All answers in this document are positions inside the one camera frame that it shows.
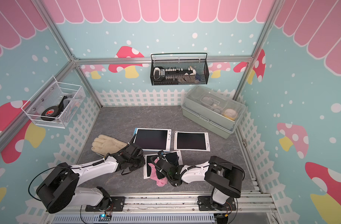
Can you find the pink cleaning cloth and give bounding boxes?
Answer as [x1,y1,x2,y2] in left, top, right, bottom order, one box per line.
[148,163,168,187]

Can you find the white drawing tablet front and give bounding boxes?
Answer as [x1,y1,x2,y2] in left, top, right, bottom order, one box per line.
[143,151,183,179]

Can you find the white drawing tablet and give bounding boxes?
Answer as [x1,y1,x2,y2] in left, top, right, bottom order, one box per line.
[174,132,210,152]
[143,151,183,179]

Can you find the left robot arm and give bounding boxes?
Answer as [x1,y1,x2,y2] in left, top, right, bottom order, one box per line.
[36,143,145,214]

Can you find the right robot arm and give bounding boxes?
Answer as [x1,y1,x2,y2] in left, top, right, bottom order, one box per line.
[150,151,245,211]

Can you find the blue framed drawing tablet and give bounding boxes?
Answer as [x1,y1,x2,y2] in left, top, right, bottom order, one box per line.
[134,128,172,152]

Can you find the white drawing tablet right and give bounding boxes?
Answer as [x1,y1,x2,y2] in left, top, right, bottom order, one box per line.
[174,132,210,152]

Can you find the beige work glove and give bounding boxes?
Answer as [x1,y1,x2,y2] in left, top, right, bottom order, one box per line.
[91,134,127,156]

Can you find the green translucent storage box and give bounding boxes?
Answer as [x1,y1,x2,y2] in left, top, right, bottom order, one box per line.
[181,86,246,139]

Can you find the black tape roll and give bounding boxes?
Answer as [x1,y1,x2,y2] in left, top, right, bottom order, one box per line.
[41,106,60,121]

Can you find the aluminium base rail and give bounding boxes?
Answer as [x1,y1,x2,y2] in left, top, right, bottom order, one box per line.
[41,192,282,224]

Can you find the black wire mesh basket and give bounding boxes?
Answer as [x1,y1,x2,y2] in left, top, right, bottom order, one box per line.
[150,52,209,85]

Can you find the clear acrylic wall bin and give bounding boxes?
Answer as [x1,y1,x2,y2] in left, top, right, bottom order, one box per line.
[21,77,85,129]

